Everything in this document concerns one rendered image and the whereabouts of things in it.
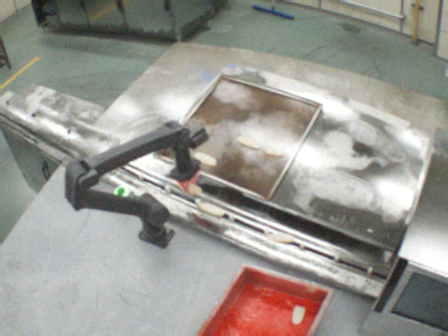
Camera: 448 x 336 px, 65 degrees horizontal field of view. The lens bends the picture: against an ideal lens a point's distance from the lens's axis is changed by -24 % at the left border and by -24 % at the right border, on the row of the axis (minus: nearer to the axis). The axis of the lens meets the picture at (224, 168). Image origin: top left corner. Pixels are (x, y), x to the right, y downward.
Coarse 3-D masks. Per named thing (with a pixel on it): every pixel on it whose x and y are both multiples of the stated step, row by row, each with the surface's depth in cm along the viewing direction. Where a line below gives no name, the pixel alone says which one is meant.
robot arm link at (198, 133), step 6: (192, 126) 146; (198, 126) 146; (186, 132) 137; (192, 132) 144; (198, 132) 145; (204, 132) 147; (180, 138) 137; (186, 138) 139; (192, 138) 144; (198, 138) 145; (204, 138) 147; (180, 144) 139; (186, 144) 140; (198, 144) 146
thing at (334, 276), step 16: (16, 128) 218; (112, 176) 175; (144, 192) 167; (176, 208) 160; (192, 224) 155; (208, 224) 153; (224, 224) 153; (224, 240) 150; (240, 240) 147; (256, 240) 146; (256, 256) 145; (272, 256) 141; (288, 256) 140; (304, 256) 139; (304, 272) 136; (320, 272) 133; (336, 272) 132; (352, 288) 126; (368, 288) 125
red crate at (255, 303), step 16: (256, 288) 136; (240, 304) 132; (256, 304) 132; (272, 304) 131; (288, 304) 130; (304, 304) 129; (320, 304) 128; (224, 320) 128; (240, 320) 128; (256, 320) 127; (272, 320) 126; (288, 320) 125; (304, 320) 124
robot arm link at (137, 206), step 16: (80, 176) 113; (80, 192) 116; (96, 192) 125; (80, 208) 118; (96, 208) 125; (112, 208) 131; (128, 208) 136; (144, 208) 141; (160, 208) 144; (160, 224) 148
